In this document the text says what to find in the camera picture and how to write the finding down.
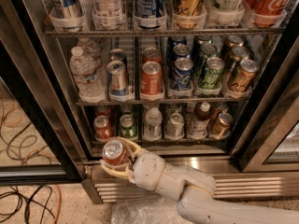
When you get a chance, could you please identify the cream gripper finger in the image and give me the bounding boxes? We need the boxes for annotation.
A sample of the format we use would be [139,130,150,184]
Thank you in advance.
[118,137,143,161]
[101,163,135,183]

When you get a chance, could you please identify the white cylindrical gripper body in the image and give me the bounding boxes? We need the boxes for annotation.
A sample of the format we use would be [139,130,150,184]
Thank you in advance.
[133,150,166,190]

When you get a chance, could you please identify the red coke can front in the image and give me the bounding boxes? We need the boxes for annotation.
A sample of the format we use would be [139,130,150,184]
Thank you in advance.
[103,139,128,166]

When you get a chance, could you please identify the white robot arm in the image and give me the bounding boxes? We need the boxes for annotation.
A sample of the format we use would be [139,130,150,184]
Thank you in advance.
[101,137,299,224]

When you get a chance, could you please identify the green soda can bottom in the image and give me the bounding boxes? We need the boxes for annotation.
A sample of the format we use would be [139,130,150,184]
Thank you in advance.
[120,115,137,140]

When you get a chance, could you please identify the green soda can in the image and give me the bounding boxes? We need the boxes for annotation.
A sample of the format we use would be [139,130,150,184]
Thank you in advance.
[198,57,225,90]
[120,115,137,140]

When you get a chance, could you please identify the clear water bottle bottom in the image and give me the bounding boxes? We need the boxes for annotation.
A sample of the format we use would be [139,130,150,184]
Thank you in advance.
[143,107,163,141]

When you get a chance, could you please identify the silver soda can bottom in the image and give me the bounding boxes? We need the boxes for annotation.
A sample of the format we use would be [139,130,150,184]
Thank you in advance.
[165,113,184,140]

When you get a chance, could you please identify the orange soda can front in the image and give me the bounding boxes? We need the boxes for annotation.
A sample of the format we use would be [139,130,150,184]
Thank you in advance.
[141,62,163,95]

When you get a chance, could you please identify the orange soda can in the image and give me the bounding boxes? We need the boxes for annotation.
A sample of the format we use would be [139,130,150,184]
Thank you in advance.
[141,62,163,95]
[142,47,162,63]

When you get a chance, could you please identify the brown tea bottle bottom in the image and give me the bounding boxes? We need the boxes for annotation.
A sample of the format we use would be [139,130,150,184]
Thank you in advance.
[188,102,211,140]

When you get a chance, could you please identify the steel fridge base grille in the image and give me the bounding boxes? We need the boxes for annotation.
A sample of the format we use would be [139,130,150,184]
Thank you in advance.
[82,156,299,204]

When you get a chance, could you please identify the blue soda can front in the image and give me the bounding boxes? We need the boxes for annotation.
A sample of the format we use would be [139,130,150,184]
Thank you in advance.
[170,58,193,91]

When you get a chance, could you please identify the left glass fridge door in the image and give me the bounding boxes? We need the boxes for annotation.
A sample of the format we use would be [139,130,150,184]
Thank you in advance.
[0,0,86,185]

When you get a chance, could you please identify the glass fridge door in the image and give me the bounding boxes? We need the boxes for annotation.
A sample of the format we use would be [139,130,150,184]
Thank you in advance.
[232,40,299,173]
[0,0,86,185]

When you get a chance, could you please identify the orange soda can behind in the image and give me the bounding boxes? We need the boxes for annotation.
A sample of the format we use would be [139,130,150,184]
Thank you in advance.
[142,47,162,63]

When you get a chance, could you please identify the green soda can front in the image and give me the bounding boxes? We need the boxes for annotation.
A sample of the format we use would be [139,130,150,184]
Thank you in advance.
[198,57,225,90]

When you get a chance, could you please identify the right glass fridge door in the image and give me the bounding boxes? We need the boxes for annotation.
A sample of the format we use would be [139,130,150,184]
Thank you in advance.
[232,40,299,173]

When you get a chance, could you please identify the gold soda can front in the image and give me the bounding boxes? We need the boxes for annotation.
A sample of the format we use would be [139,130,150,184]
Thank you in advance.
[227,59,259,92]

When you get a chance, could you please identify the blue white can top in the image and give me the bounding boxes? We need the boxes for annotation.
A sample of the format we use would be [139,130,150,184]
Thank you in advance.
[135,0,164,29]

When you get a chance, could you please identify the gold tall can top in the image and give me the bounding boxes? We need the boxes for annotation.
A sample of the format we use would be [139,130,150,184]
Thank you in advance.
[172,0,204,29]

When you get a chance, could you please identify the clear plastic bag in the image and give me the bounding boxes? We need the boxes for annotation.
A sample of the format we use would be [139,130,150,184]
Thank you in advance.
[111,197,193,224]

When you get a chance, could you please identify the large water bottle middle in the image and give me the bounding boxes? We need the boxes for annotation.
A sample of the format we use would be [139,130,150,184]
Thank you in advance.
[69,46,106,103]

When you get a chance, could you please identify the red coca-cola bottle top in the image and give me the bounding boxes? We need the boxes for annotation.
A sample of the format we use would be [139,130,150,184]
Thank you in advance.
[245,0,289,28]

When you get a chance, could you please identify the orange floor cable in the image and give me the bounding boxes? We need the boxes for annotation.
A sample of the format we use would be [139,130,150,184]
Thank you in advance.
[51,184,63,224]

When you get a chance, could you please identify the black floor cables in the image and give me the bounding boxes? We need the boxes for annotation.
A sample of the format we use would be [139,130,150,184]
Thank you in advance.
[0,185,56,224]

